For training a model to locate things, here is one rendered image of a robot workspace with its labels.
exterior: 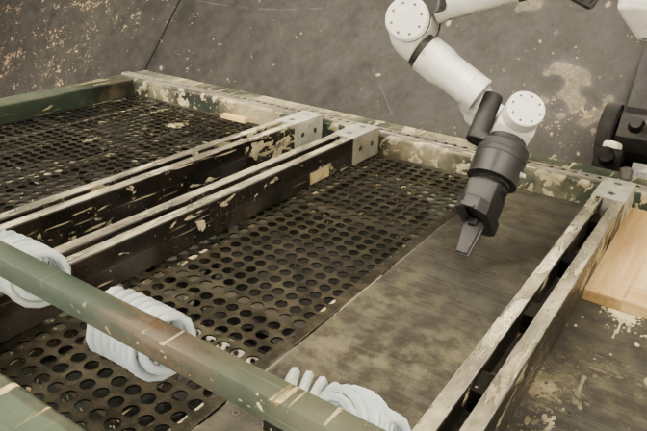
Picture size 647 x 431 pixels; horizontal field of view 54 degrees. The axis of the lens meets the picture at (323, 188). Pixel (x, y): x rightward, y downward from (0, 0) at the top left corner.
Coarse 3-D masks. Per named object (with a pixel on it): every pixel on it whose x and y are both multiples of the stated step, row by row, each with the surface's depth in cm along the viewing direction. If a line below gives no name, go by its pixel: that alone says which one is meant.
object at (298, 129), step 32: (256, 128) 154; (288, 128) 156; (320, 128) 168; (160, 160) 131; (192, 160) 131; (224, 160) 139; (256, 160) 149; (64, 192) 113; (96, 192) 114; (128, 192) 118; (160, 192) 125; (0, 224) 101; (32, 224) 103; (64, 224) 108; (96, 224) 114
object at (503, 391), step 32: (608, 192) 123; (576, 224) 109; (608, 224) 110; (576, 256) 98; (544, 288) 93; (576, 288) 93; (512, 320) 81; (544, 320) 81; (480, 352) 75; (512, 352) 75; (544, 352) 82; (448, 384) 69; (480, 384) 70; (512, 384) 70; (384, 416) 44; (448, 416) 65; (480, 416) 65; (512, 416) 74
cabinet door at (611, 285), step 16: (624, 224) 123; (640, 224) 123; (624, 240) 117; (640, 240) 117; (608, 256) 110; (624, 256) 111; (640, 256) 111; (608, 272) 105; (624, 272) 105; (640, 272) 106; (592, 288) 100; (608, 288) 100; (624, 288) 100; (640, 288) 101; (608, 304) 98; (624, 304) 97; (640, 304) 96
